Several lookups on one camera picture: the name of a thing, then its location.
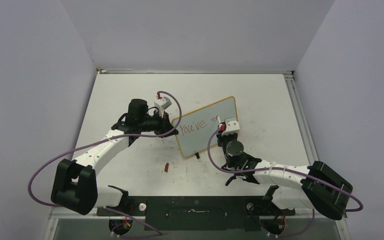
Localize white whiteboard marker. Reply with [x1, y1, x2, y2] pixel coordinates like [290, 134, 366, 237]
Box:
[216, 115, 223, 129]

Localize yellow framed whiteboard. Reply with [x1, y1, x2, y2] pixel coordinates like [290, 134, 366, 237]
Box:
[171, 96, 238, 159]

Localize aluminium rail right side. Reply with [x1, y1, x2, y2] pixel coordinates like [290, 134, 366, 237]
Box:
[283, 72, 319, 164]

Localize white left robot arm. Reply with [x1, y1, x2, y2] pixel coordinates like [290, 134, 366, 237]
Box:
[50, 96, 179, 216]

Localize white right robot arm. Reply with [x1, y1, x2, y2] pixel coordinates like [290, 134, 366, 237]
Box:
[215, 132, 353, 220]

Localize aluminium rail back edge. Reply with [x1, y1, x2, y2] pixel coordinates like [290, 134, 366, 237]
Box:
[97, 69, 293, 75]

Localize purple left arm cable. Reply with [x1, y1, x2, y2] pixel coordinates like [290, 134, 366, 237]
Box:
[28, 91, 183, 208]

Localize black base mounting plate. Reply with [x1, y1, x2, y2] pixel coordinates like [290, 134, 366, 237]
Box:
[114, 196, 296, 232]

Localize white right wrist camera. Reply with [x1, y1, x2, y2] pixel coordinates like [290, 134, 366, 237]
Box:
[219, 117, 240, 136]

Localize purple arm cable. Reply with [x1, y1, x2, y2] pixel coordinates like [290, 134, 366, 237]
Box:
[28, 91, 183, 208]
[207, 129, 364, 213]

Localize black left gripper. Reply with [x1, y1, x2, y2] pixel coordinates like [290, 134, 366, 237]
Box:
[138, 110, 178, 139]

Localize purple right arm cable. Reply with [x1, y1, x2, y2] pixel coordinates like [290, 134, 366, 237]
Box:
[207, 129, 364, 213]

